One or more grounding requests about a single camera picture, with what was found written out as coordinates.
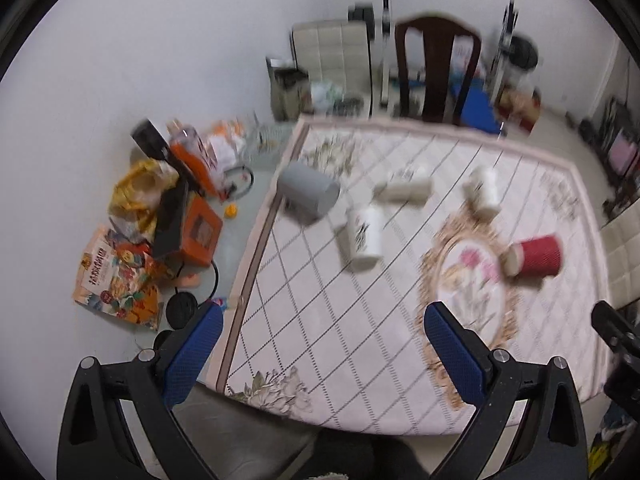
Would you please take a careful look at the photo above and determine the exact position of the black round cap with cable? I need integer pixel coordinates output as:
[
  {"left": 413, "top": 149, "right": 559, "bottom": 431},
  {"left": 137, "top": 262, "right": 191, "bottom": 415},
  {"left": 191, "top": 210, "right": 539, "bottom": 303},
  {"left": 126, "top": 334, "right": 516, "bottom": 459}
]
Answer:
[{"left": 166, "top": 292, "right": 198, "bottom": 330}]

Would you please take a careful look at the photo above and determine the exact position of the small white calligraphy paper cup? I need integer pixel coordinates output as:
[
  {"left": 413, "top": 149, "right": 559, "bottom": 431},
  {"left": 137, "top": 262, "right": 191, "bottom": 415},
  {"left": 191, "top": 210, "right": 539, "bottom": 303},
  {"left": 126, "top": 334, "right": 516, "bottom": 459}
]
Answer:
[{"left": 463, "top": 166, "right": 500, "bottom": 222}]

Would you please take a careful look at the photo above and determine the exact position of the beige padded chair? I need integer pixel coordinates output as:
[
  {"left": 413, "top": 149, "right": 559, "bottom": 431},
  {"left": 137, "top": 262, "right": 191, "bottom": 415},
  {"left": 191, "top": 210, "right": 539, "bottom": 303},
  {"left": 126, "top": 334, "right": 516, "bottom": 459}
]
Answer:
[{"left": 291, "top": 21, "right": 373, "bottom": 118}]

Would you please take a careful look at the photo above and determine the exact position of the colourful snack bag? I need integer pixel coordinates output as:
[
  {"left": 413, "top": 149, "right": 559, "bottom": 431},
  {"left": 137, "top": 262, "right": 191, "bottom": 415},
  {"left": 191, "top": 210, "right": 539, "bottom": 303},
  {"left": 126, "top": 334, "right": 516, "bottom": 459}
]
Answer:
[{"left": 73, "top": 226, "right": 171, "bottom": 330}]

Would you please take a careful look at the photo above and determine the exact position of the white paper cup with barcode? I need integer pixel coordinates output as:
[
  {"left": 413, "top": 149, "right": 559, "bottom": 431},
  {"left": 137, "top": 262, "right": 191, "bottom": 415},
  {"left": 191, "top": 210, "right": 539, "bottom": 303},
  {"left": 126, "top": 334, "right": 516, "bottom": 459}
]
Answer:
[{"left": 373, "top": 166, "right": 433, "bottom": 203}]

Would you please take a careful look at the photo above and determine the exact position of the white paper cup with calligraphy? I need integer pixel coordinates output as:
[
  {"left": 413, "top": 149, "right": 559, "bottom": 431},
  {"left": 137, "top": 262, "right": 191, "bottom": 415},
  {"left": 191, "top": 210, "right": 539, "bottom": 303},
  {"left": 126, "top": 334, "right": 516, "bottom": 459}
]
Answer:
[{"left": 346, "top": 204, "right": 383, "bottom": 268}]

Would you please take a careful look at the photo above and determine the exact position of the open cardboard box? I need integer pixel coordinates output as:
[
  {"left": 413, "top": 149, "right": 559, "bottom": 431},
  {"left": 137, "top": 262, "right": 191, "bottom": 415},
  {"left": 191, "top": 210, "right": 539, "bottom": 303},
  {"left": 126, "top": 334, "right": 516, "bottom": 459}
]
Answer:
[{"left": 266, "top": 58, "right": 314, "bottom": 122}]

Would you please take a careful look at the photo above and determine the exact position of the floral patterned table mat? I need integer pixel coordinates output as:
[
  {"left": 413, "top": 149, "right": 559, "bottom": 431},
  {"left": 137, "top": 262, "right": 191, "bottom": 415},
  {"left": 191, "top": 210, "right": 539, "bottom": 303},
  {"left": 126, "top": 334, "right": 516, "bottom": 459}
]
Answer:
[{"left": 201, "top": 117, "right": 610, "bottom": 436}]

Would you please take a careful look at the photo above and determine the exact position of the orange gift box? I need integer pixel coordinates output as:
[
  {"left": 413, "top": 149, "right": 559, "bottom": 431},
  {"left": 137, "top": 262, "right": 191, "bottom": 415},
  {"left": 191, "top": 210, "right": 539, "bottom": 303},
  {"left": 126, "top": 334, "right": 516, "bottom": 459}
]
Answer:
[{"left": 171, "top": 193, "right": 222, "bottom": 268}]

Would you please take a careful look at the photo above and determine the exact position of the yellow plastic bag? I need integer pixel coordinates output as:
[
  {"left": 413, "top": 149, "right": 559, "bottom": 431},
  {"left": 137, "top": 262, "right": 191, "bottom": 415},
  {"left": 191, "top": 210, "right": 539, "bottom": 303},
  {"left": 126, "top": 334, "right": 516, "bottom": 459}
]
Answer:
[{"left": 107, "top": 158, "right": 179, "bottom": 244}]

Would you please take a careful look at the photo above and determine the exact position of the red white snack package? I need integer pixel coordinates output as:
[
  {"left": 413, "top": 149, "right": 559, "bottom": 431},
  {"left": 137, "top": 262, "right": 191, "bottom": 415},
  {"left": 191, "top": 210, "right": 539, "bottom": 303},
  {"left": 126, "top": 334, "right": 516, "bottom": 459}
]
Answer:
[{"left": 167, "top": 119, "right": 227, "bottom": 200}]

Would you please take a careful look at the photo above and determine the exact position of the clear glass tray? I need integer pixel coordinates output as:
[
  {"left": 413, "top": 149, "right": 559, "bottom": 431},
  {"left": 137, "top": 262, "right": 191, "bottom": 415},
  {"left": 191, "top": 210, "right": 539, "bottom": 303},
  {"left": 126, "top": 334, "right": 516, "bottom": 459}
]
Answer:
[{"left": 246, "top": 122, "right": 294, "bottom": 156}]

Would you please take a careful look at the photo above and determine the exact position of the yellow bottle cap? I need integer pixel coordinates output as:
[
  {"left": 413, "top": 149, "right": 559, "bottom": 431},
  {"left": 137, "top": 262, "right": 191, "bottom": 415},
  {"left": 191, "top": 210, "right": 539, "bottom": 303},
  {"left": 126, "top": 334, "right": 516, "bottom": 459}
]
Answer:
[{"left": 224, "top": 204, "right": 238, "bottom": 219}]

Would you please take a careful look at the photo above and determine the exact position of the grey ribbed plastic mug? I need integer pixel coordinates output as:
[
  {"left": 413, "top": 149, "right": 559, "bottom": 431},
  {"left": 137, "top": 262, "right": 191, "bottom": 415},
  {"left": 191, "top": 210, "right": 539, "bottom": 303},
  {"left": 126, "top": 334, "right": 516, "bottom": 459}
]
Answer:
[{"left": 277, "top": 160, "right": 341, "bottom": 219}]

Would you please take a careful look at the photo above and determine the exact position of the dark wooden chair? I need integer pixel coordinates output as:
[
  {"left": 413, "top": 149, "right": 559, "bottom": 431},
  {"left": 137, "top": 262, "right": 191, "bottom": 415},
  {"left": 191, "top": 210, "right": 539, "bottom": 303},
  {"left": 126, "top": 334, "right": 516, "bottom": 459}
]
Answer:
[{"left": 394, "top": 14, "right": 482, "bottom": 126}]

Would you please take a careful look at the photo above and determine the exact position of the red corrugated paper cup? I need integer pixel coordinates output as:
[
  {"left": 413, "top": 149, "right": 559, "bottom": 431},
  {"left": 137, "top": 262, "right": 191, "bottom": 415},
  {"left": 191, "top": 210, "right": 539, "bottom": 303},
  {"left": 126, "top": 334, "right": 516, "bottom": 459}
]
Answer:
[{"left": 501, "top": 234, "right": 563, "bottom": 278}]

